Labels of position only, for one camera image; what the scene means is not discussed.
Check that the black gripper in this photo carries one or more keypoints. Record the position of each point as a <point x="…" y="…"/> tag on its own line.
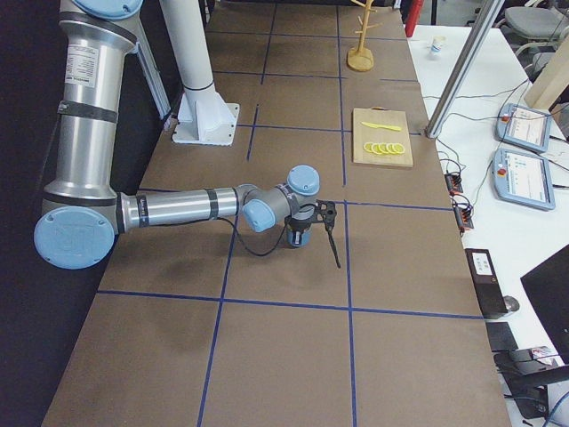
<point x="298" y="225"/>

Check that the dark teal mug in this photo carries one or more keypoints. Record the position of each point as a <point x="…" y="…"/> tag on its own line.
<point x="297" y="237"/>

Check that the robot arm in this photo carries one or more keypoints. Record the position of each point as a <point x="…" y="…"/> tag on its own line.
<point x="82" y="214"/>

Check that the wooden cup storage rack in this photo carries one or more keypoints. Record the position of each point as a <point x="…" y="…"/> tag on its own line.
<point x="360" y="58"/>

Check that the paper cup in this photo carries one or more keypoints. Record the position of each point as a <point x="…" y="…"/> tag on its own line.
<point x="436" y="46"/>

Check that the bamboo cutting board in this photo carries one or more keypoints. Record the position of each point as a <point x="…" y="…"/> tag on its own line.
<point x="363" y="138"/>

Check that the yellow plastic knife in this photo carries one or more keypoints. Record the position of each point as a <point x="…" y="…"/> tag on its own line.
<point x="394" y="128"/>

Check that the orange connector block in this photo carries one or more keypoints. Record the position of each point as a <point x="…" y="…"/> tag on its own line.
<point x="453" y="183"/>
<point x="463" y="214"/>

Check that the black power box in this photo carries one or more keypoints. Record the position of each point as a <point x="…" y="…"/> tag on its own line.
<point x="487" y="288"/>

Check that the black computer mouse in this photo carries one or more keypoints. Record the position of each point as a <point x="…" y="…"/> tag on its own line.
<point x="511" y="304"/>

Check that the teach pendant near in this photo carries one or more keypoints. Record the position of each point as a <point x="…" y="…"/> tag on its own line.
<point x="523" y="178"/>

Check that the teach pendant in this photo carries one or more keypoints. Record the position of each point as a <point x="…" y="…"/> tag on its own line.
<point x="523" y="178"/>
<point x="524" y="127"/>

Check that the teach pendant far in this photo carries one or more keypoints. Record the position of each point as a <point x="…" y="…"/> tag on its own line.
<point x="524" y="127"/>

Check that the black monitor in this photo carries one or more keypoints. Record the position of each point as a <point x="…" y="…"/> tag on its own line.
<point x="546" y="287"/>

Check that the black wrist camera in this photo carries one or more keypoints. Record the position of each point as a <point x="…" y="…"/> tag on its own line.
<point x="326" y="212"/>

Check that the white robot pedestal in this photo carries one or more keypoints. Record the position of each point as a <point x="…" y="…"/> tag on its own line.
<point x="203" y="117"/>

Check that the aluminium frame post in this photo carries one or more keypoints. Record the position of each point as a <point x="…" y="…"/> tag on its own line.
<point x="477" y="35"/>

